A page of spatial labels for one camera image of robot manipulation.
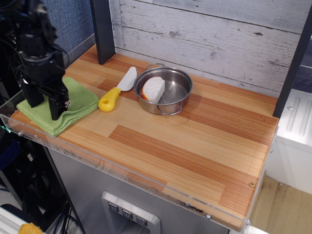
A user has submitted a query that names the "yellow handled toy knife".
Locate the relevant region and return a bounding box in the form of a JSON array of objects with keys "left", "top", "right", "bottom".
[{"left": 98, "top": 67, "right": 137, "bottom": 112}]

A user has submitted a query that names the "clear acrylic table guard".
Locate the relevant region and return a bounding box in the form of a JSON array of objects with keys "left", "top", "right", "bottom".
[{"left": 0, "top": 34, "right": 278, "bottom": 232}]

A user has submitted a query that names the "dark vertical post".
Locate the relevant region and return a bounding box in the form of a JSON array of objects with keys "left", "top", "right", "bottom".
[
  {"left": 273, "top": 7, "right": 312, "bottom": 118},
  {"left": 90, "top": 0, "right": 116, "bottom": 65}
]

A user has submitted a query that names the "white orange toy food piece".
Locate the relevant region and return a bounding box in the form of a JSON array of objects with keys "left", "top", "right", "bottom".
[{"left": 141, "top": 77, "right": 165, "bottom": 104}]

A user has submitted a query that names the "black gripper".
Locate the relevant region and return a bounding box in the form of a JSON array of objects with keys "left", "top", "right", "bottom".
[{"left": 20, "top": 50, "right": 70, "bottom": 120}]

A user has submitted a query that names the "white ribbed block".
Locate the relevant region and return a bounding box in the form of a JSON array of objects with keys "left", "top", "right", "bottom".
[{"left": 277, "top": 89, "right": 312, "bottom": 146}]

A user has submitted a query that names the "green towel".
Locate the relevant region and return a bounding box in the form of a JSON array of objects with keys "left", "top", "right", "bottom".
[{"left": 17, "top": 77, "right": 98, "bottom": 137}]

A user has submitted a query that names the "steel cabinet with buttons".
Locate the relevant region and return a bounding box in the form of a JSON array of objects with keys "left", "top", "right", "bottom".
[{"left": 49, "top": 150, "right": 229, "bottom": 234}]

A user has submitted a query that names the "small steel pot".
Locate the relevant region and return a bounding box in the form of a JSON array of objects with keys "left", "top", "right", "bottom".
[{"left": 134, "top": 63, "right": 193, "bottom": 116}]

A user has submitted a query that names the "dark right vertical post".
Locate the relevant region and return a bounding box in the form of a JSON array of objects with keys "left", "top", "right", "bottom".
[{"left": 273, "top": 7, "right": 312, "bottom": 118}]

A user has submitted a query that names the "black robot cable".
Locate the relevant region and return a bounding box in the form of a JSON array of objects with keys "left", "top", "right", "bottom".
[{"left": 52, "top": 43, "right": 68, "bottom": 70}]

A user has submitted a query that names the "dark left vertical post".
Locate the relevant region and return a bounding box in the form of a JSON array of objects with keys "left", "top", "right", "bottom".
[{"left": 90, "top": 0, "right": 116, "bottom": 65}]

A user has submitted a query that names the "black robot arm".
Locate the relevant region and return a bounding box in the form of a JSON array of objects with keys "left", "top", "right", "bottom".
[{"left": 0, "top": 0, "right": 70, "bottom": 120}]

